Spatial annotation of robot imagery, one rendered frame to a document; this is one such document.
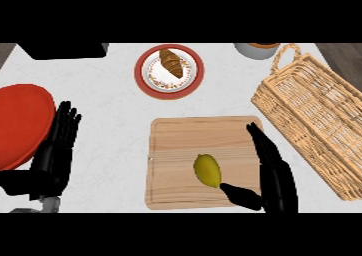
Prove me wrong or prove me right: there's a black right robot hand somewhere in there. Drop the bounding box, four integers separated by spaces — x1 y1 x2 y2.
218 121 299 214

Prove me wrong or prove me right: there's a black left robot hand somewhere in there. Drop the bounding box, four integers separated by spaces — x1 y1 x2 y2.
0 100 84 202

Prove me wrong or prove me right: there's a yellow lemon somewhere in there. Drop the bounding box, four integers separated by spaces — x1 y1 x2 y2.
192 153 224 189

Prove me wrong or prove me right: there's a wicker basket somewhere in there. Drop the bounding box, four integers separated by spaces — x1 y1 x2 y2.
249 43 362 202

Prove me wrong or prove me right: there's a wooden cutting board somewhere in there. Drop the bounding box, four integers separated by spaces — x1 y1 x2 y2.
143 115 265 211

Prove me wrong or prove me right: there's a red oval plate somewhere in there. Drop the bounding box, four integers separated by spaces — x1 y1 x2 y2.
0 83 57 175

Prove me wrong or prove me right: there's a red round plate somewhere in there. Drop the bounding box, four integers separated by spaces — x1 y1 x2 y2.
133 43 206 101

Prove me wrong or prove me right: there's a black appliance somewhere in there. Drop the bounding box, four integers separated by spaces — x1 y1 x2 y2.
16 43 110 61

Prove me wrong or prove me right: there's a white patterned plate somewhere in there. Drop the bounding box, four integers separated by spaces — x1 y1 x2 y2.
140 50 198 93

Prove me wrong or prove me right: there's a grey cup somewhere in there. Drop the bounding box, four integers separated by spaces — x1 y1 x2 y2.
233 43 282 61

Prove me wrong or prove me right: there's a brown croissant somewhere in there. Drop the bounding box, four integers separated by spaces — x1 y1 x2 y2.
158 48 186 80

